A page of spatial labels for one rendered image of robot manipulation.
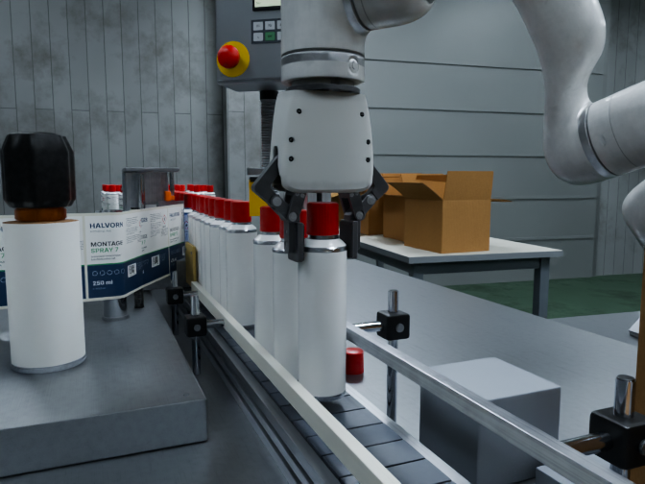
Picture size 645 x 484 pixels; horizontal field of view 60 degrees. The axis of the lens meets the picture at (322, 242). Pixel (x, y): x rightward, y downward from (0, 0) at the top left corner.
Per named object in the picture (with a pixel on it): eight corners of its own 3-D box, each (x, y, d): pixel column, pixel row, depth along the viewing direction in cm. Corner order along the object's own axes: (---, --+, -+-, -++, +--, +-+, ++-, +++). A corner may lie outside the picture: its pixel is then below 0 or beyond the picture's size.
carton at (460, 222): (380, 245, 284) (380, 171, 280) (463, 240, 303) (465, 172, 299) (423, 255, 246) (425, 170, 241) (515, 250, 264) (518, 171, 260)
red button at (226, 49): (222, 48, 95) (215, 44, 92) (243, 47, 95) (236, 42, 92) (223, 71, 96) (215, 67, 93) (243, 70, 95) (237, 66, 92)
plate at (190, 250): (184, 281, 122) (183, 241, 121) (188, 281, 122) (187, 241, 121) (192, 290, 113) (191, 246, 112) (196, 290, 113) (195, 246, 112)
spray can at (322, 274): (291, 387, 61) (290, 201, 59) (334, 380, 63) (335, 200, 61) (307, 405, 56) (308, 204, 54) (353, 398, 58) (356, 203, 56)
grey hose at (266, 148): (258, 202, 108) (257, 92, 106) (275, 202, 110) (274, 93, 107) (264, 203, 105) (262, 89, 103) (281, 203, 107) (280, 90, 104)
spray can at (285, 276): (268, 373, 69) (266, 208, 67) (306, 367, 71) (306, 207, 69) (280, 387, 64) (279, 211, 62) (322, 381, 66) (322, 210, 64)
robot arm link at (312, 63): (346, 70, 61) (346, 98, 62) (270, 63, 58) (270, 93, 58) (384, 55, 53) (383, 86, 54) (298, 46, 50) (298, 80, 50)
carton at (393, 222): (359, 236, 326) (359, 173, 322) (439, 233, 342) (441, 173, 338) (392, 245, 284) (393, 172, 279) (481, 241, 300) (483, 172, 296)
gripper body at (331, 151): (352, 89, 61) (351, 191, 62) (263, 83, 57) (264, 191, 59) (385, 78, 54) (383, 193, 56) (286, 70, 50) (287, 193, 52)
